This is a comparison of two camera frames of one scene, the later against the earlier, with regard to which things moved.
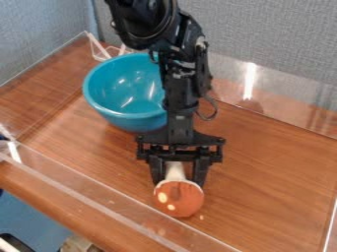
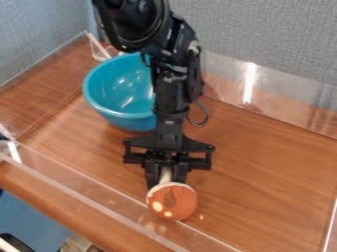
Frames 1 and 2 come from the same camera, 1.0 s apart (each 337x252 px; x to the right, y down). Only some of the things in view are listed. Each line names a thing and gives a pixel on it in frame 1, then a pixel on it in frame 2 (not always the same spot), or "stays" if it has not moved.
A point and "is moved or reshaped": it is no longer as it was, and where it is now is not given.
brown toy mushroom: [179, 196] is moved or reshaped
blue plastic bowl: [124, 86] stays
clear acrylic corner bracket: [101, 52] stays
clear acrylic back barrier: [290, 96] stays
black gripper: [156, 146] -> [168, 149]
